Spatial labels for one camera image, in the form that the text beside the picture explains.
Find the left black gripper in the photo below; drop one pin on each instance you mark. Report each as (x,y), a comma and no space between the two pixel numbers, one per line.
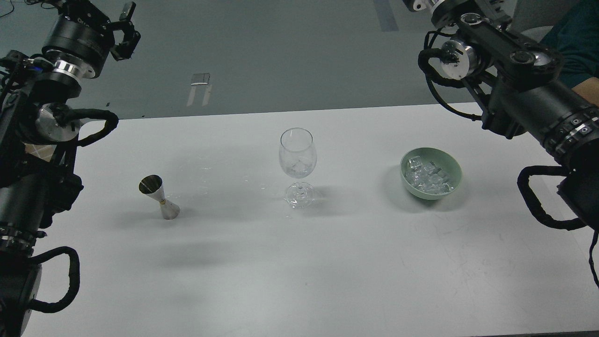
(78,32)

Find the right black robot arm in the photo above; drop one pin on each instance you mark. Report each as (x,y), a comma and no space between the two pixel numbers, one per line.
(476,68)

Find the ice cubes pile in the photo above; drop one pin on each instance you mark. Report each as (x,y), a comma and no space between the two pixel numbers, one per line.
(428,177)

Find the beige checked cushion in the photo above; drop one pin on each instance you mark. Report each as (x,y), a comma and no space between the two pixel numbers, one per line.
(42,151)

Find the clear wine glass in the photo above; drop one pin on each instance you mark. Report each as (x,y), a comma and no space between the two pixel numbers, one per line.
(298,158)

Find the floor metal plate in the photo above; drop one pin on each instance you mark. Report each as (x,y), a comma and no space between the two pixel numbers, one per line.
(200,79)

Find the steel jigger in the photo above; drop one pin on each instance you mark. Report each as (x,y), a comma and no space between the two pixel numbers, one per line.
(152,186)

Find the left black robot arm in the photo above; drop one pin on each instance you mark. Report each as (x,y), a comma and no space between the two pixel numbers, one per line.
(40,135)

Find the white office chair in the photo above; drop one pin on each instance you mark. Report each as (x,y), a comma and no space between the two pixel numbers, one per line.
(535,18)

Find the green bowl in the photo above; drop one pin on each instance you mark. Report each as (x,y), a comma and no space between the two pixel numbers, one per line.
(443,159)

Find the seated person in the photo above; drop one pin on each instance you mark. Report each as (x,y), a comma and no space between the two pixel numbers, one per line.
(576,38)

